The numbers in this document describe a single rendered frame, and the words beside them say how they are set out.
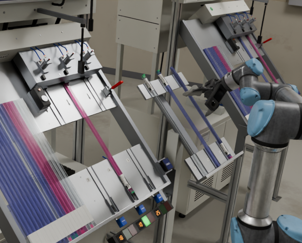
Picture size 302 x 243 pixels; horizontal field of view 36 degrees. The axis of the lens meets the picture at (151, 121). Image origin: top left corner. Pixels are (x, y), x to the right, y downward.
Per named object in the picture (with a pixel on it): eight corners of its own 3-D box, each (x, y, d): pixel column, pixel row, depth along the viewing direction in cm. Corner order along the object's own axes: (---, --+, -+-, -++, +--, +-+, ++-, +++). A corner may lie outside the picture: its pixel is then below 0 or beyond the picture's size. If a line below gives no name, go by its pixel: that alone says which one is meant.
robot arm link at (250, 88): (272, 96, 178) (269, 74, 184) (242, 93, 177) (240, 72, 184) (266, 109, 184) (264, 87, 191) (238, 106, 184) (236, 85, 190)
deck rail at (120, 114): (161, 189, 192) (171, 182, 188) (158, 190, 190) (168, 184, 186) (74, 46, 201) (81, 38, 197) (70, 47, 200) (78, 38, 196)
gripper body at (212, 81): (214, 94, 208) (236, 81, 201) (212, 106, 202) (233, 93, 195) (203, 83, 206) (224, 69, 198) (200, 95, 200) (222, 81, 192)
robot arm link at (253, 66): (253, 68, 182) (252, 52, 187) (231, 81, 188) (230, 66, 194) (266, 78, 186) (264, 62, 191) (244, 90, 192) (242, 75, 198)
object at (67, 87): (132, 193, 174) (134, 191, 173) (130, 194, 173) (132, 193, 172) (63, 80, 180) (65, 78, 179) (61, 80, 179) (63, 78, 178)
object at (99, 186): (161, 185, 189) (166, 182, 187) (32, 264, 138) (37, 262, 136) (136, 145, 191) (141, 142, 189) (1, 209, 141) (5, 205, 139)
